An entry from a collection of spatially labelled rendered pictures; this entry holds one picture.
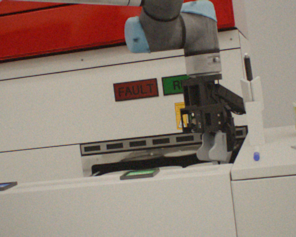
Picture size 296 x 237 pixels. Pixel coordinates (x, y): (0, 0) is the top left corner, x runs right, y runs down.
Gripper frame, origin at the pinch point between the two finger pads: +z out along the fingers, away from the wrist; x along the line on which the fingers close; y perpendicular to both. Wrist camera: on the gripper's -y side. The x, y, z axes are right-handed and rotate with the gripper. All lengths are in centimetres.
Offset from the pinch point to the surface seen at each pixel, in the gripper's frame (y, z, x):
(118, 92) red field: -1.4, -18.6, -37.1
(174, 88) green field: -11.1, -17.9, -25.5
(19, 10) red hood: 17, -43, -51
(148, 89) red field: -6.7, -18.4, -30.7
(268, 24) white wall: -141, -42, -102
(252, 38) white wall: -136, -36, -108
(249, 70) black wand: 3.3, -19.9, 13.7
